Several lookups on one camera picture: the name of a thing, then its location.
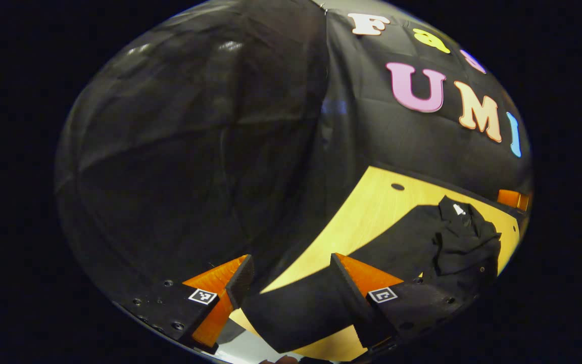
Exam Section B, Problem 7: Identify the black buttoned garment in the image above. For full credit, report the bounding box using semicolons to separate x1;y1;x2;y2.
240;196;503;354

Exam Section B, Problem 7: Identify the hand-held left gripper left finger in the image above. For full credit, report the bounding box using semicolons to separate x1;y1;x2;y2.
118;254;255;354

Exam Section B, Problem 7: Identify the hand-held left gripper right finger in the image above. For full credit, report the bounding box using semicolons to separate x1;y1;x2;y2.
329;253;474;355

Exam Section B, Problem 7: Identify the black backdrop cloth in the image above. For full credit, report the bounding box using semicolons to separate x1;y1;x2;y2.
54;0;533;324

